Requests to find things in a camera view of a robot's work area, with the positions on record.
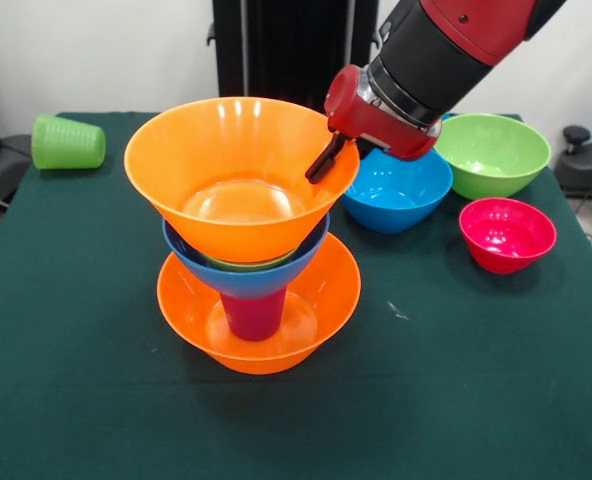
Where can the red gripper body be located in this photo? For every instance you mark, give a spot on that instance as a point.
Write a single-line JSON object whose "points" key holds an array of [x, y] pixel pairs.
{"points": [[376, 120]]}

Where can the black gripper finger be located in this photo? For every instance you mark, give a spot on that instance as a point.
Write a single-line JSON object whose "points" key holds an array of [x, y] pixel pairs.
{"points": [[363, 146], [326, 160]]}

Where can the large orange plastic bowl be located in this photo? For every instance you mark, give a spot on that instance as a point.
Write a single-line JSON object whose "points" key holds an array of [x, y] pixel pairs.
{"points": [[331, 300], [236, 145]]}

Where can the small green plastic bowl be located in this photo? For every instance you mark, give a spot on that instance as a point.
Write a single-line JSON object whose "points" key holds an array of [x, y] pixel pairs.
{"points": [[246, 264]]}

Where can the blue plastic bowl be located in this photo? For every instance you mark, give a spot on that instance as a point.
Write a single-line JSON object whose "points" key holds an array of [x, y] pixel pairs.
{"points": [[401, 190], [246, 282]]}

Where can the purple plastic cup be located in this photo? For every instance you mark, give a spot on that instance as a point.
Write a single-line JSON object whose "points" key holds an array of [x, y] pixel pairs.
{"points": [[253, 320]]}

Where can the green plastic cup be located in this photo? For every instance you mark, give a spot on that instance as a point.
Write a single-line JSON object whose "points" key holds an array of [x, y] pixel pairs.
{"points": [[68, 142]]}

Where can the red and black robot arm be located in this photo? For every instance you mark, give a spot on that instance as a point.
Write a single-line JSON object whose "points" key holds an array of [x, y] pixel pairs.
{"points": [[451, 50]]}

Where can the large green plastic bowl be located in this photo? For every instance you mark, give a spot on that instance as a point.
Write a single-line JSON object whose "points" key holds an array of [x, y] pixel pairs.
{"points": [[496, 155]]}

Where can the small pink plastic bowl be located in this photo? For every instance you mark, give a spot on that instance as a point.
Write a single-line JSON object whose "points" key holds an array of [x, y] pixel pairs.
{"points": [[506, 230]]}

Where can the black stand base with knob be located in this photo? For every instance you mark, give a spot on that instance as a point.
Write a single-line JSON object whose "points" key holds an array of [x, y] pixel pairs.
{"points": [[591, 165]]}

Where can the dark green table cloth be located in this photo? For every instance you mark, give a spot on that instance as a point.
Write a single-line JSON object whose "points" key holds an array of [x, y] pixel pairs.
{"points": [[446, 400]]}

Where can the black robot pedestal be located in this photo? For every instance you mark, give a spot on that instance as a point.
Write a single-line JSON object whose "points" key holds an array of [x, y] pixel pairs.
{"points": [[286, 45]]}

